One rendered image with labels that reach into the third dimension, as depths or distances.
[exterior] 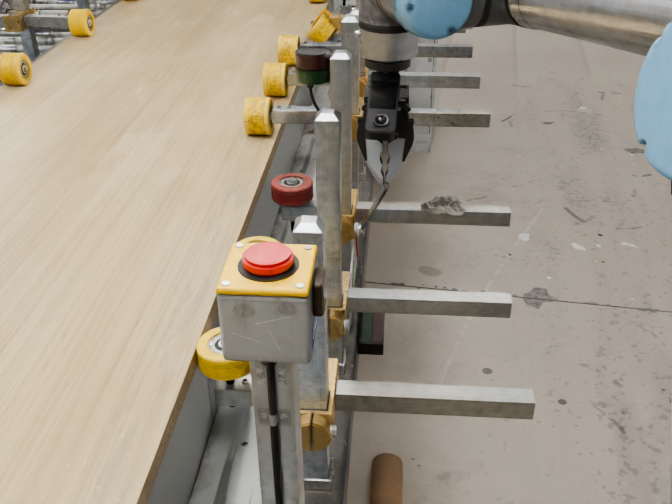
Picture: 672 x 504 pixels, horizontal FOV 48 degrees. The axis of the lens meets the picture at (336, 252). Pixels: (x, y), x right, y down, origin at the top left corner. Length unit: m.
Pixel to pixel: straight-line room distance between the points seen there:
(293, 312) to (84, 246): 0.78
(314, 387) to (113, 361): 0.27
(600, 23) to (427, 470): 1.46
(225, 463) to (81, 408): 0.36
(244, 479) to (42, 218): 0.58
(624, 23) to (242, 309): 0.50
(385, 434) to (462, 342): 0.50
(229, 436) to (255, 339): 0.73
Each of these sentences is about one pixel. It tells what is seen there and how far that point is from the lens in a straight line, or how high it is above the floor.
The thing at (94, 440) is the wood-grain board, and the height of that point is 0.90.
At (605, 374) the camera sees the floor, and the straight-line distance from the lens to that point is 2.51.
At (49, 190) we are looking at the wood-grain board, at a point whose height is 0.90.
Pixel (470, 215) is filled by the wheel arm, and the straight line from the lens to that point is 1.45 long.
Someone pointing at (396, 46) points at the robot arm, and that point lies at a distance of 1.15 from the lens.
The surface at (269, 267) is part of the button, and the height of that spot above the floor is 1.23.
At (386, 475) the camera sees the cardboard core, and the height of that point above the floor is 0.08.
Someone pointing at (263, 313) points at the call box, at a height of 1.20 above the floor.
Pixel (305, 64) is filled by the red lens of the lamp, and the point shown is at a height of 1.15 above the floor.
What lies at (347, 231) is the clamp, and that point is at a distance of 1.39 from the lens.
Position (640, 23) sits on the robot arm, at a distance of 0.83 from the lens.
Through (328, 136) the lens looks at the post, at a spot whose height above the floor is 1.13.
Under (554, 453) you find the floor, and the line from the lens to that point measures 2.21.
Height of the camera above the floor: 1.53
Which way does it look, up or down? 31 degrees down
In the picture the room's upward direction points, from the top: 1 degrees counter-clockwise
